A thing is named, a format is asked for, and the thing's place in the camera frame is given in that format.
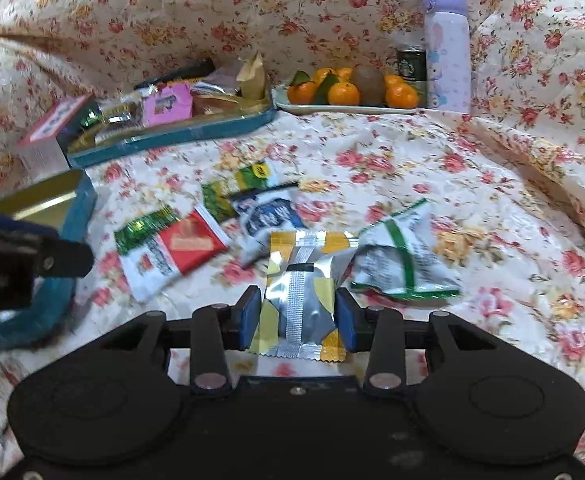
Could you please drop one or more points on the red and white box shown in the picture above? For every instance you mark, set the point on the red and white box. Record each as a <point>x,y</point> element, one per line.
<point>47,135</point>

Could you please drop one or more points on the pale fruit plate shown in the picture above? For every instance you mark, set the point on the pale fruit plate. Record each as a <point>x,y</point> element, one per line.
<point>347,108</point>

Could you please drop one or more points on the pink snack packet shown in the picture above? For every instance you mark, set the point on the pink snack packet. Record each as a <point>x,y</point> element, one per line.
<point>168,105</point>

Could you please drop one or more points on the dark clear snack packet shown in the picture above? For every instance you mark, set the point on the dark clear snack packet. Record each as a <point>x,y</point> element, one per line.
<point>120,111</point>

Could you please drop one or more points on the orange snack packet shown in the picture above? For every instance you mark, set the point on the orange snack packet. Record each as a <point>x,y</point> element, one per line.
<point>177,82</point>

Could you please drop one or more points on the beige paper wrapper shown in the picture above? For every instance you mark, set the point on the beige paper wrapper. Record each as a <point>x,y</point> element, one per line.
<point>251,77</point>

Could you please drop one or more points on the orange mandarin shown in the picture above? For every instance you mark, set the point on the orange mandarin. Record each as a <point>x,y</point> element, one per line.
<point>335,75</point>
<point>302,93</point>
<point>344,93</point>
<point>402,96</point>
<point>394,80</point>

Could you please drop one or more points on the blue white dried fruit packet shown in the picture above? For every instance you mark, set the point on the blue white dried fruit packet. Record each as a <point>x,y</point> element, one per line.
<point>267,220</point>

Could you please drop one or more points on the yellow silver snack packet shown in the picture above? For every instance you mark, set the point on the yellow silver snack packet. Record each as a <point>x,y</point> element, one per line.
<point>305,290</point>

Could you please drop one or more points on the purple green foil candy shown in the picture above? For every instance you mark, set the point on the purple green foil candy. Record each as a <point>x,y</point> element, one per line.
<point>91,119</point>

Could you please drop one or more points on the purple white water bottle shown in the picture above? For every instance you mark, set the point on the purple white water bottle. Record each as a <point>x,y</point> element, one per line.
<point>447,50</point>

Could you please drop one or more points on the gold tin tray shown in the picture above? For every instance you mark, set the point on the gold tin tray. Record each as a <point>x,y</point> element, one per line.
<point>75,210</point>

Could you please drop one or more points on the dark drink can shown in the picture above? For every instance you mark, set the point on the dark drink can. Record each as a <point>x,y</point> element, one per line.
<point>412,72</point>

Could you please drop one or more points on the red and white snack packet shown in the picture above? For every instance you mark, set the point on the red and white snack packet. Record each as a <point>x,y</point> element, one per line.
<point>182,250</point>

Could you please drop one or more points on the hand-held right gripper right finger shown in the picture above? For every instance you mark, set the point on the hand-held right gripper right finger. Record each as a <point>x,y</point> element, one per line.
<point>347,320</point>

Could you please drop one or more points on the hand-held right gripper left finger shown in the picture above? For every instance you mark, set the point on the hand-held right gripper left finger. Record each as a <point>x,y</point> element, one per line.
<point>250,317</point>

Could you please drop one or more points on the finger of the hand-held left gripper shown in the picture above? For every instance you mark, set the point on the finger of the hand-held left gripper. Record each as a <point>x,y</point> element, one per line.
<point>65,260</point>

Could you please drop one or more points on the floral pillow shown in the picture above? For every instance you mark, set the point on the floral pillow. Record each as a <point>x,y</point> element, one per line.
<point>547,50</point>

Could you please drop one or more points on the green white crumpled packet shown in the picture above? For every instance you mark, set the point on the green white crumpled packet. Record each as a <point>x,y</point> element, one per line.
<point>402,260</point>

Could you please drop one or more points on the black remote control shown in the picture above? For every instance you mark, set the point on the black remote control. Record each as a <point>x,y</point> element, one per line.
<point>177,74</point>

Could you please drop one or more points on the teal tin tray with snacks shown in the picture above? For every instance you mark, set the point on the teal tin tray with snacks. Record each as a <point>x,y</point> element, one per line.
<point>172,137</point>

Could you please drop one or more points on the brown kiwi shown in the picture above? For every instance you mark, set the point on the brown kiwi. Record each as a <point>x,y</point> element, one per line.
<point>368,85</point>

